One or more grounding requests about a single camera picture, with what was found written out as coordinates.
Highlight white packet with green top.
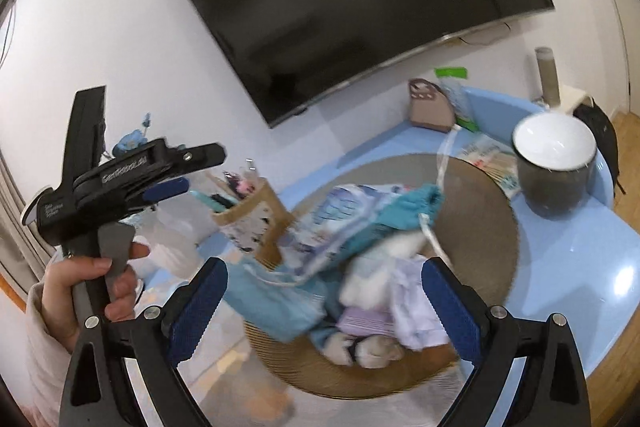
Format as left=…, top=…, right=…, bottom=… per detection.
left=434, top=66, right=478, bottom=132

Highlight small white box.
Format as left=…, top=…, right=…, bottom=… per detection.
left=557, top=83, right=590, bottom=114

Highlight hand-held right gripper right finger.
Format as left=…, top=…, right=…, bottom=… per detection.
left=420, top=257, right=593, bottom=427

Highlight black backpack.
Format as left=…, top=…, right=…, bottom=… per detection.
left=572, top=97, right=627, bottom=195

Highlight light blue cloth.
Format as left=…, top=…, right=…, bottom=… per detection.
left=224, top=257, right=328, bottom=344

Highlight brown printed pen holder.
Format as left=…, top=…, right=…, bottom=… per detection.
left=210, top=177, right=296, bottom=265

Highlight beige plush toy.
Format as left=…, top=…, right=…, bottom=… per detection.
left=327, top=331, right=407, bottom=369

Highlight white cloth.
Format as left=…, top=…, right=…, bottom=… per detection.
left=389, top=257, right=453, bottom=350

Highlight white cord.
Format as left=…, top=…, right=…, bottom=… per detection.
left=419, top=127, right=463, bottom=268

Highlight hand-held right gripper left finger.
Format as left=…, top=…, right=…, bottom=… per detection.
left=59, top=256, right=230, bottom=427

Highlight grey cardboard tube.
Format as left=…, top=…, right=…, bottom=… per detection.
left=534, top=47, right=562, bottom=108

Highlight round woven basket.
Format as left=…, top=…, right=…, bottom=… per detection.
left=242, top=152, right=521, bottom=400

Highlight orange wooden frame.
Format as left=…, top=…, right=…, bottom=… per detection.
left=0, top=272, right=28, bottom=313

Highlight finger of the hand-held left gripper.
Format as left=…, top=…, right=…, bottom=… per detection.
left=165, top=143, right=227, bottom=180
left=127, top=178, right=192, bottom=214

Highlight brown cat-face bag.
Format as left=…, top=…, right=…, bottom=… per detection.
left=407, top=78, right=457, bottom=134

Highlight black television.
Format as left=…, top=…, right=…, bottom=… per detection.
left=151, top=0, right=557, bottom=130

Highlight person's left forearm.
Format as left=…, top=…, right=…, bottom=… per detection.
left=22, top=279, right=81, bottom=427

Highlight white ceramic vase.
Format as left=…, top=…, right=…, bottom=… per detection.
left=132, top=177, right=216, bottom=280

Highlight person's left hand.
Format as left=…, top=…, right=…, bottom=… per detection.
left=41, top=241, right=151, bottom=353

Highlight printed paper packets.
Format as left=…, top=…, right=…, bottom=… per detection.
left=457, top=133, right=522, bottom=202

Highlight white plush toy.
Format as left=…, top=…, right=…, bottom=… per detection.
left=340, top=232, right=426, bottom=310

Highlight bundle of pens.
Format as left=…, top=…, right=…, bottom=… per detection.
left=222, top=158, right=266, bottom=200

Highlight grey pot with white inside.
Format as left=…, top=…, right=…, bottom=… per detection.
left=511, top=113, right=599, bottom=221

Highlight beige curtain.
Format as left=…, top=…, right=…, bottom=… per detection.
left=0, top=147, right=56, bottom=268

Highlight purple striped cloth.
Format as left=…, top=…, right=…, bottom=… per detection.
left=336, top=306, right=398, bottom=337

